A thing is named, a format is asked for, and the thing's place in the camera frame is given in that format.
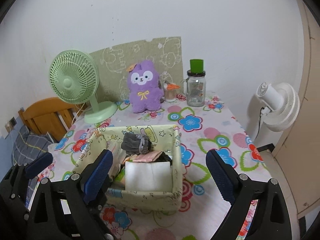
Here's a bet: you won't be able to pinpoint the glass jar green lid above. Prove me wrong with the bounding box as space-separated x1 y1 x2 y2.
181 59 206 107

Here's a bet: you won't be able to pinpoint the grey knitted gloves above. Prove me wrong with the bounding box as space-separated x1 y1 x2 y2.
121 133 151 155

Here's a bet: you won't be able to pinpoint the black plastic bag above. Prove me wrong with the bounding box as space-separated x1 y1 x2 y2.
155 152 172 166

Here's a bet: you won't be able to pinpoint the floral tablecloth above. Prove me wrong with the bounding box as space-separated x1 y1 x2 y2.
26 94 272 240

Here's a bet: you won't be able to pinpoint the beige door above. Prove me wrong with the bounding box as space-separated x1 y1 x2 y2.
272 0 319 218

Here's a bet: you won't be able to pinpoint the green patterned cardboard sheet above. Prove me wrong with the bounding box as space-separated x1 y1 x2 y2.
89 36 182 103

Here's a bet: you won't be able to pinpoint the grey plaid pillow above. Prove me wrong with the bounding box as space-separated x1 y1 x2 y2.
11 125 54 165

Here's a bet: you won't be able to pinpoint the white standing fan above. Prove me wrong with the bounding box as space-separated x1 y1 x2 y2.
255 82 300 132

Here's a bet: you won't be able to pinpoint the cotton swab container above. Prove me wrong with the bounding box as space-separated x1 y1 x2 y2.
163 81 180 102

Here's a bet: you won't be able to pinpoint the pink packet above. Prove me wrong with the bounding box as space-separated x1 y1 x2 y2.
133 151 163 163

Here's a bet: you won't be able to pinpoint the green desk fan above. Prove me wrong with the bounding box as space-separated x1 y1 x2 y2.
49 50 117 124

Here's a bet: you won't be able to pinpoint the yellow cartoon storage box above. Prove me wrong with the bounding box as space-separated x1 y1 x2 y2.
73 125 183 211

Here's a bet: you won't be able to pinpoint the white tissue pack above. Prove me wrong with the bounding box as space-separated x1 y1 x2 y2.
125 162 172 192

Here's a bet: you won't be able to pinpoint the wooden bed headboard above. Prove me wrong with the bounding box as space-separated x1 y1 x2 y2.
18 97 87 141

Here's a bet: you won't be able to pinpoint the purple plush toy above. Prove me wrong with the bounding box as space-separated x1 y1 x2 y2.
126 60 164 113

